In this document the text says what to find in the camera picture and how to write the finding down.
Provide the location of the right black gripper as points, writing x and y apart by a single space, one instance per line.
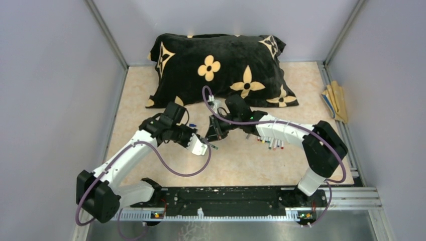
215 132

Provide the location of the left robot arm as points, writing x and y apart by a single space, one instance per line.
133 159

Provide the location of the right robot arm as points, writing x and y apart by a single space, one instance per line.
324 149

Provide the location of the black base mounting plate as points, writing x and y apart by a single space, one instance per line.
234 200

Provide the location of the black floral pillow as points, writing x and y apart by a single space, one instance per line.
247 66

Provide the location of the folded tan cloth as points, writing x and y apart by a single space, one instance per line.
333 98

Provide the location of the white cable duct strip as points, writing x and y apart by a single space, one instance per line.
157 216

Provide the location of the aluminium front rail frame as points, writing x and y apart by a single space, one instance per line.
338 198

